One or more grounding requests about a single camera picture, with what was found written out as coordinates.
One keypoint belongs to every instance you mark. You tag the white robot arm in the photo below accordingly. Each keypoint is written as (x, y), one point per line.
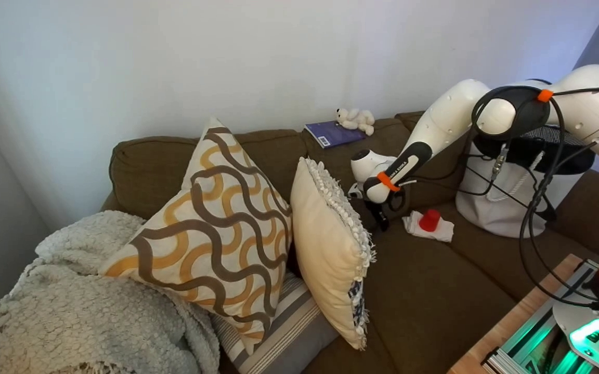
(497, 112)

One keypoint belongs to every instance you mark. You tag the white black laundry basket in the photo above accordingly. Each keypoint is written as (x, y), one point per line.
(515, 188)

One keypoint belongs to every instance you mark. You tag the brown fabric couch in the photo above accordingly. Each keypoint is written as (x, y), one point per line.
(428, 301)

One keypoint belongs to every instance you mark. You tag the wavy patterned throw pillow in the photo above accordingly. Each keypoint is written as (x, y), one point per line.
(219, 242)

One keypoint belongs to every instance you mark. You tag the white folded cloth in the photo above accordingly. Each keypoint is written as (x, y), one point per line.
(443, 230)

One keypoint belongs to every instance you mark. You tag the striped grey cushion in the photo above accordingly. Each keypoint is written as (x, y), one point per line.
(295, 337)

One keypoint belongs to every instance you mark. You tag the grey knitted blanket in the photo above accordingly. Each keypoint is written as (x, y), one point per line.
(62, 316)

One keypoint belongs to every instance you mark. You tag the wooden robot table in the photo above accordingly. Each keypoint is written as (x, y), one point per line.
(553, 282)

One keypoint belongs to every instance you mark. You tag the red plastic cup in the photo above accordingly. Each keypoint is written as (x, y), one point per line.
(428, 220)

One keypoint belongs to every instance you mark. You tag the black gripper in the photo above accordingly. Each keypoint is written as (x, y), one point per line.
(376, 216)

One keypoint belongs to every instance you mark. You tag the white stuffed toy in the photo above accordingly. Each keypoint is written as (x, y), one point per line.
(356, 118)

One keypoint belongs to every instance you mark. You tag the blue book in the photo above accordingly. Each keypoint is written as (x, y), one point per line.
(332, 133)

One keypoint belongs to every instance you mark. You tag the cream blue fringed pillow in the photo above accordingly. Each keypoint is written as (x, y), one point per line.
(333, 250)

